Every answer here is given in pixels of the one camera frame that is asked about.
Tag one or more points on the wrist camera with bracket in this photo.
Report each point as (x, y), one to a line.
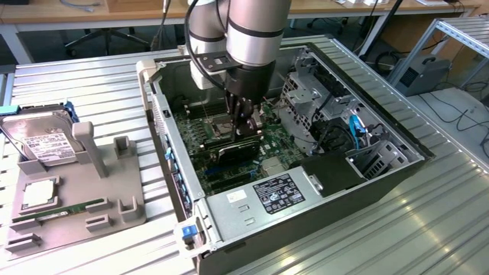
(213, 64)

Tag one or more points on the blue disk carrier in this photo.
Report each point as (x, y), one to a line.
(71, 110)

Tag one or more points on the black slanted stand pole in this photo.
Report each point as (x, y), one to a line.
(383, 25)

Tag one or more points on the silver metal disk bay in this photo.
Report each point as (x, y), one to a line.
(305, 94)

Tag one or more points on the grey plastic parts rack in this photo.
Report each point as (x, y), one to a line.
(76, 194)

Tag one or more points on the silver power supply unit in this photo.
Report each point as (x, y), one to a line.
(236, 217)

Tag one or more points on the aluminium profile frame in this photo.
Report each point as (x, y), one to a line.
(458, 31)

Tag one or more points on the silver hard disk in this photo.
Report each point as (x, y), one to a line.
(45, 143)

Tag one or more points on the green motherboard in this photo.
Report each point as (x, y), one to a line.
(283, 149)

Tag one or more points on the black plastic shroud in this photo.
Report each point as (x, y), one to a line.
(332, 174)

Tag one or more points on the long black expansion slot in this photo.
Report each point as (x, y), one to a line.
(229, 177)
(233, 185)

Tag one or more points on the graphics card with metal bracket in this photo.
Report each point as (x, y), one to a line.
(239, 153)

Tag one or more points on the black office chair base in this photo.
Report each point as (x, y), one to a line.
(332, 20)
(108, 35)

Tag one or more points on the open black PC case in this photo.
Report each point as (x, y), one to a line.
(324, 212)

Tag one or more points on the blue expansion slot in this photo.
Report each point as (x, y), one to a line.
(213, 172)

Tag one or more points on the black RAM slot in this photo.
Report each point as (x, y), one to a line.
(208, 104)
(209, 109)
(211, 113)
(207, 100)

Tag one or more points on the perforated metal disk bay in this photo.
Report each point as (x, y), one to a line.
(376, 164)

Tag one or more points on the grey equipment box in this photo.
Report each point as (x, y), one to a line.
(424, 77)

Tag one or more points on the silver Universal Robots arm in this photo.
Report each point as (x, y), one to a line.
(252, 43)

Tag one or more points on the blue case latch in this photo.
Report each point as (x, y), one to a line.
(189, 232)

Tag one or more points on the silver CPU chip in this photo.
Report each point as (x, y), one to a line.
(37, 193)

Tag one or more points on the green RAM stick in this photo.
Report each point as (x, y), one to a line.
(76, 208)

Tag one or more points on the thin metal locking lever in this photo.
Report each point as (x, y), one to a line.
(205, 109)

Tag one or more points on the CPU socket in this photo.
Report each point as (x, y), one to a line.
(217, 126)

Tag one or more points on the wooden desk white frame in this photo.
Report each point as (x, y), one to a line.
(37, 14)
(324, 10)

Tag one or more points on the small silver chipset heatsink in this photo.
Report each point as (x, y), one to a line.
(273, 166)

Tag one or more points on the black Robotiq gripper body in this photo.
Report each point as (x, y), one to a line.
(248, 80)

